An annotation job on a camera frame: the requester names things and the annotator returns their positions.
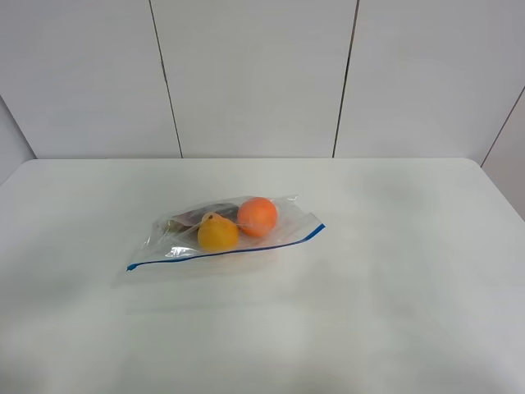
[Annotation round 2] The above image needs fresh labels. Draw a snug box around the dark purple eggplant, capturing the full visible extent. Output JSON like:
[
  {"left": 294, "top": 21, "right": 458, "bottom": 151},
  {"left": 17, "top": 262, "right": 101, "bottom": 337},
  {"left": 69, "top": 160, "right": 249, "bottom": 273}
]
[{"left": 163, "top": 203, "right": 239, "bottom": 233}]

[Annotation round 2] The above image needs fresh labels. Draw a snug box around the clear zip bag blue seal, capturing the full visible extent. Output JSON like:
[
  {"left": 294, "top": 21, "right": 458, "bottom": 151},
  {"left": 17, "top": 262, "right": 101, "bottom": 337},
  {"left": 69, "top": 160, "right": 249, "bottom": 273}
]
[{"left": 126, "top": 195, "right": 325, "bottom": 272}]

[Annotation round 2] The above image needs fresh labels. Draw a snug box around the yellow pear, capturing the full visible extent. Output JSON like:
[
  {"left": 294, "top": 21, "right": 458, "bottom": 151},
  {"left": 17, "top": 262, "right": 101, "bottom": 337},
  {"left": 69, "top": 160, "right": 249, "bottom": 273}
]
[{"left": 197, "top": 212, "right": 240, "bottom": 253}]

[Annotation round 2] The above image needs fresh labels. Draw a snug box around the orange fruit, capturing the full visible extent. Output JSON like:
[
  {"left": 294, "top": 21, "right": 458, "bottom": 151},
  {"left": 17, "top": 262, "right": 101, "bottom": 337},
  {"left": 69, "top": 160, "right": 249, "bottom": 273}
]
[{"left": 237, "top": 197, "right": 278, "bottom": 237}]

